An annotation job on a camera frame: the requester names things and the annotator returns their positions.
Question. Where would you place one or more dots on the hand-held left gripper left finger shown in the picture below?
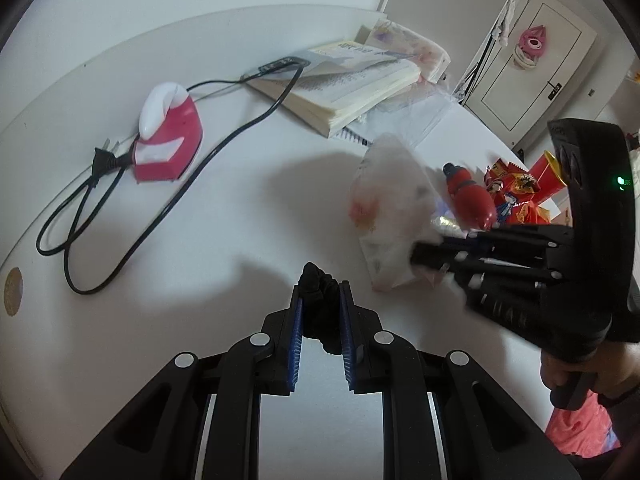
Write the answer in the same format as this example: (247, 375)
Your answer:
(296, 340)

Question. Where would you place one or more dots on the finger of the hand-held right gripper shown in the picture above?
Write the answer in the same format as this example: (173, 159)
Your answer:
(475, 250)
(500, 300)

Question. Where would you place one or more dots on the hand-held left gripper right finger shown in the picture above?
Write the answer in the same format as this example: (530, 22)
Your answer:
(347, 340)

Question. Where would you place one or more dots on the black wrapper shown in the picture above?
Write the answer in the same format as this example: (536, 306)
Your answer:
(315, 305)

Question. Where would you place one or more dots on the red paper carton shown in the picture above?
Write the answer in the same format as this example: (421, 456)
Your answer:
(542, 175)

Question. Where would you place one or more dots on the white plastic bag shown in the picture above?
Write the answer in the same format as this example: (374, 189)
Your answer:
(395, 195)

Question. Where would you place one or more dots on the person's right hand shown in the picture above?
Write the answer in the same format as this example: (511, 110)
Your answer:
(617, 370)

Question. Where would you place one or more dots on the red sausage-shaped bottle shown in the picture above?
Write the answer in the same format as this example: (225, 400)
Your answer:
(470, 197)

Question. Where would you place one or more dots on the red snack packet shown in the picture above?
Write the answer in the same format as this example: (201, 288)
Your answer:
(515, 192)

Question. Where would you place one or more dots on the white door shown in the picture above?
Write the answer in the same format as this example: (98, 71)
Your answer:
(540, 110)

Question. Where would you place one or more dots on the pink printed cloth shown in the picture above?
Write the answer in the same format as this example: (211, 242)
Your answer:
(575, 427)

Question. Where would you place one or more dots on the pink plush toy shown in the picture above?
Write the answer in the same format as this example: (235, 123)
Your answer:
(531, 45)

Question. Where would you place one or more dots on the spiral notebook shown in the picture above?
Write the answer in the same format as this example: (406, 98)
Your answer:
(352, 136)

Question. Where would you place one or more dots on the black tripod stand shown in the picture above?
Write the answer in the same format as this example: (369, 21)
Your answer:
(475, 70)

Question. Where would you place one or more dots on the white hanging cloth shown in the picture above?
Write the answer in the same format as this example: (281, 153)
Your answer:
(507, 15)

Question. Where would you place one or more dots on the open book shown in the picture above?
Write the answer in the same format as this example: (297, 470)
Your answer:
(350, 90)

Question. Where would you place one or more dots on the floral tissue pack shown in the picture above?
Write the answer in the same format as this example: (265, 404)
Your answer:
(415, 47)

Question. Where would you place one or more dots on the pink mini iron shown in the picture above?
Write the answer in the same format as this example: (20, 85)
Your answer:
(172, 135)

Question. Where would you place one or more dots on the black flat device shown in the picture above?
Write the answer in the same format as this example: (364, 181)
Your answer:
(277, 66)

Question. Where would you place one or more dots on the round brown sticker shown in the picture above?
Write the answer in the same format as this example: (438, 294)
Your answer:
(13, 291)

